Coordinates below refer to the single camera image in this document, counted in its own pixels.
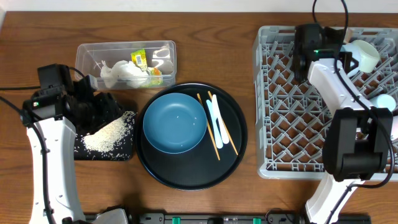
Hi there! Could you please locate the dark blue plate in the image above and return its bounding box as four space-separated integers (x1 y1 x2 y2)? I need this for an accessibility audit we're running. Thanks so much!
143 93 207 154

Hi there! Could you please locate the round black serving tray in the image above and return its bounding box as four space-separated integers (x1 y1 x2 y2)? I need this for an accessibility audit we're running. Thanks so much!
135 83 248 190

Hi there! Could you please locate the light blue cup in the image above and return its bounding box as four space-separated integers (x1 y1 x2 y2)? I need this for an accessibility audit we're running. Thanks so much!
369 94 396 112

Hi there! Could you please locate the light blue small bowl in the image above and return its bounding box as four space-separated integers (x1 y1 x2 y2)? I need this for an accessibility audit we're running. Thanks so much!
339 43 361 78

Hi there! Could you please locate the black rail with green clips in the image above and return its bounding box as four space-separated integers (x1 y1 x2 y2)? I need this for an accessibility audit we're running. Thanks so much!
83 212 371 224

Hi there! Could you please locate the white napkin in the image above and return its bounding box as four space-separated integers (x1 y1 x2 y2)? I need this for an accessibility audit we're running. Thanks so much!
100 60 117 88
113 60 149 88

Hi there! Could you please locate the teal green bowl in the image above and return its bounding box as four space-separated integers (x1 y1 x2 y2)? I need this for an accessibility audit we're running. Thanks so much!
352 40 381 73

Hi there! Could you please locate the clear plastic waste bin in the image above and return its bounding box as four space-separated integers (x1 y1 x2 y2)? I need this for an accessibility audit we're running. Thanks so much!
75 40 177 90

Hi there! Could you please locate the pink cup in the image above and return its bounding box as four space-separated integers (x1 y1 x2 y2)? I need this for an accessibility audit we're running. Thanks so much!
391 116 398 141

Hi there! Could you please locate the black rectangular tray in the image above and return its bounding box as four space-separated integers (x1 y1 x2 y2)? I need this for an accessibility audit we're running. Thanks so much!
73 107 137 162

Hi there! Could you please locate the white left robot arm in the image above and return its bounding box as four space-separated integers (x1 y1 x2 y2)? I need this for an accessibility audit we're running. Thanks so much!
22 75 124 223

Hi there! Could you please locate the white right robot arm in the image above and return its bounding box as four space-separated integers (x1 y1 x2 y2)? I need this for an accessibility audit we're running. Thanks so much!
294 24 395 223

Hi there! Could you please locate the yellow snack wrapper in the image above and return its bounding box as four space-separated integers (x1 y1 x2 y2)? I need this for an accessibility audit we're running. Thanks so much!
131 49 163 86

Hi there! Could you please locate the grey dishwasher rack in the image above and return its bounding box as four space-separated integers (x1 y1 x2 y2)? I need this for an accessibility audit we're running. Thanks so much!
252 26 397 180

